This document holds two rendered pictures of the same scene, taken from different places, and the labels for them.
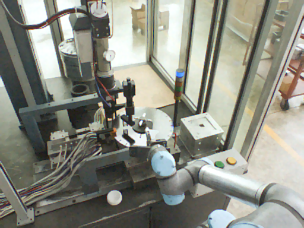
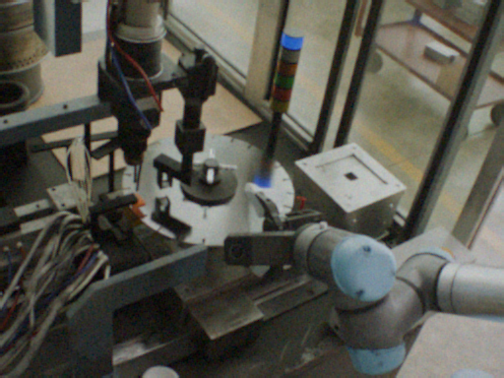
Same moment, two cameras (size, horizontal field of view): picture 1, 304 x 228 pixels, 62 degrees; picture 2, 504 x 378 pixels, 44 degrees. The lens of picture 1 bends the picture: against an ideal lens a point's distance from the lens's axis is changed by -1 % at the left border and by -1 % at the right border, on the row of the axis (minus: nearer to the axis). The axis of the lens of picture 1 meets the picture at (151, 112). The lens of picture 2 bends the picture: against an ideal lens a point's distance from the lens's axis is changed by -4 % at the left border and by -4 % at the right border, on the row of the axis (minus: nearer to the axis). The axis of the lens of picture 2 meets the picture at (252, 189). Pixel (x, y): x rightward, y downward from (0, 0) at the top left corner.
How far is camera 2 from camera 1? 0.32 m
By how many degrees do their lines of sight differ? 15
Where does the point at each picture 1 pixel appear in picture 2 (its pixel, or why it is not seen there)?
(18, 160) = not seen: outside the picture
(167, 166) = (380, 274)
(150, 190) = (249, 356)
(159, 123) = (251, 174)
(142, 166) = (220, 295)
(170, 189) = (380, 335)
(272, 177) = not seen: hidden behind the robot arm
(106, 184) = (128, 354)
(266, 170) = not seen: hidden behind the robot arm
